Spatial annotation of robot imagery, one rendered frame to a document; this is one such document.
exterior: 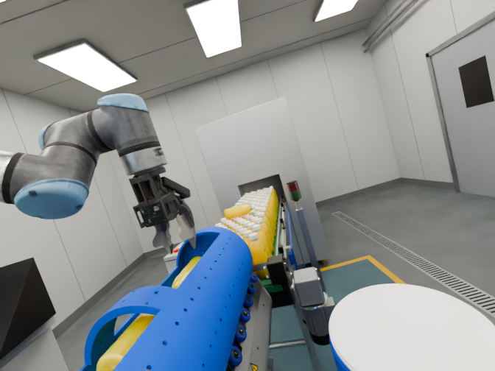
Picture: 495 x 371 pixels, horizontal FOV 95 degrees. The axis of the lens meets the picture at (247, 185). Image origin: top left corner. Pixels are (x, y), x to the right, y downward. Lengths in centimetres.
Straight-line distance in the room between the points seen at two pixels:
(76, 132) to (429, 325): 78
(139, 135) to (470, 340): 70
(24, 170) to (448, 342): 76
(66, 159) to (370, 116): 555
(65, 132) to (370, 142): 548
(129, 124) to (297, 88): 497
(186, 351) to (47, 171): 38
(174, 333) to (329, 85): 537
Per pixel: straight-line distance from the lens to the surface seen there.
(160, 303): 51
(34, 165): 52
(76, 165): 52
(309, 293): 114
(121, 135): 54
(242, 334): 78
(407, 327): 59
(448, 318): 62
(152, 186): 53
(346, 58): 584
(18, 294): 112
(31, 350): 121
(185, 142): 526
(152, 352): 44
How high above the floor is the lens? 142
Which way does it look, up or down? 5 degrees down
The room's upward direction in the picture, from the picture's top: 17 degrees counter-clockwise
